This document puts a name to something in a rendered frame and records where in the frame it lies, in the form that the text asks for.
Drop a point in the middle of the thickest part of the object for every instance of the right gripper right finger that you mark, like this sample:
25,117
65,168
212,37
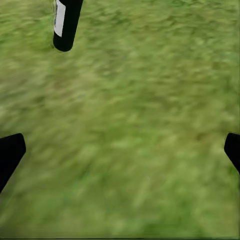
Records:
232,149

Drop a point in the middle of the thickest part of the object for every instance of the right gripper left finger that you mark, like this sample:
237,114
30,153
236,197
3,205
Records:
12,150

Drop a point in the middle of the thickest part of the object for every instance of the pesticide atomizer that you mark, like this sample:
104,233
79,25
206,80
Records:
67,15

